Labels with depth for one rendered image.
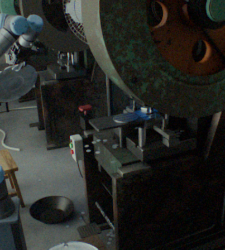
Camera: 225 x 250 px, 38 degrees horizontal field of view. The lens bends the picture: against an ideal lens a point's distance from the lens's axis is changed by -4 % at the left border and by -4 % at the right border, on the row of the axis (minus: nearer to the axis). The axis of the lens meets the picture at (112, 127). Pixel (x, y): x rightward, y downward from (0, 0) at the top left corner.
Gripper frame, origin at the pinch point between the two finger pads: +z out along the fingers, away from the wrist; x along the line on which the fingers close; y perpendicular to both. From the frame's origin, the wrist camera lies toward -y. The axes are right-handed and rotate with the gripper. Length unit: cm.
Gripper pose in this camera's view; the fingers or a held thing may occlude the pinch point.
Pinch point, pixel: (17, 67)
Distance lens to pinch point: 180.8
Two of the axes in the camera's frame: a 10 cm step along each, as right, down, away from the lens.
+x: 5.5, 8.1, -1.9
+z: -4.9, 5.0, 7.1
